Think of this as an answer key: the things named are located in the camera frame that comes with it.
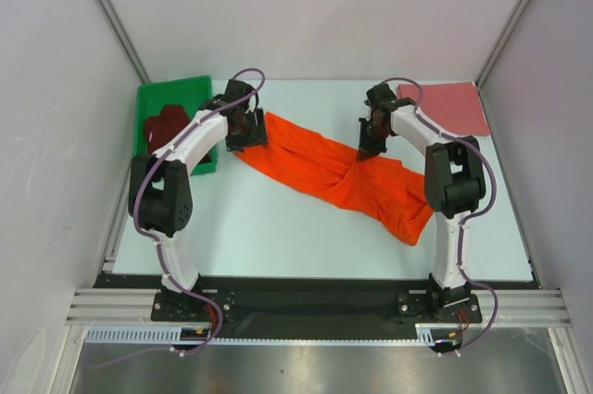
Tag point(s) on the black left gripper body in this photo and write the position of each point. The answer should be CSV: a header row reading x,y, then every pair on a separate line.
x,y
252,132

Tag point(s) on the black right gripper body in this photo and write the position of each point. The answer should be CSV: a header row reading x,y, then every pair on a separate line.
x,y
371,135

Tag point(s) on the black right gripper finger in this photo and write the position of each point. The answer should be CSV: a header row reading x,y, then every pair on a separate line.
x,y
364,153
376,149

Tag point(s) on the orange t-shirt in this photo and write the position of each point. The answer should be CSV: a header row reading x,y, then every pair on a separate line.
x,y
380,188

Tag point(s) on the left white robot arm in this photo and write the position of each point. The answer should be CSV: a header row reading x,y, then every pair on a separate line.
x,y
160,196

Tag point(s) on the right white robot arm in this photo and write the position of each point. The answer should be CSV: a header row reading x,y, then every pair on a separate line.
x,y
454,185

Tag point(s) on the green plastic bin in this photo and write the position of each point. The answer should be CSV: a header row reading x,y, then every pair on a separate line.
x,y
151,98

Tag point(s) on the dark red t-shirt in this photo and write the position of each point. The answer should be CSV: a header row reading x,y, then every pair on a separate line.
x,y
161,129

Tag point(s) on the folded pink t-shirt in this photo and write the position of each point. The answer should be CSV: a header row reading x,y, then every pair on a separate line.
x,y
454,108

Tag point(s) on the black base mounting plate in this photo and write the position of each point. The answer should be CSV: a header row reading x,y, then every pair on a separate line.
x,y
267,325

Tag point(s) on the white slotted cable duct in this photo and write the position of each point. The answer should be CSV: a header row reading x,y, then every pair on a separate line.
x,y
415,335

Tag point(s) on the aluminium frame rail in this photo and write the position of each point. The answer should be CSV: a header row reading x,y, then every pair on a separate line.
x,y
515,308

